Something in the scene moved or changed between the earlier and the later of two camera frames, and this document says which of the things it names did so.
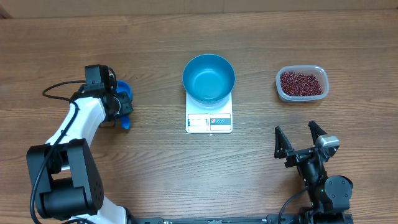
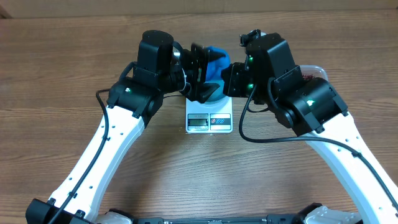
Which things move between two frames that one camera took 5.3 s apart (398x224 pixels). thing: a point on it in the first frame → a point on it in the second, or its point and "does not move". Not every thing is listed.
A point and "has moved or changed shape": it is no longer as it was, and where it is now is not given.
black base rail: (272, 219) does not move
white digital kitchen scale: (200, 120) does not move
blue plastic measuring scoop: (124, 86) has moved or changed shape
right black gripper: (282, 147) → (236, 74)
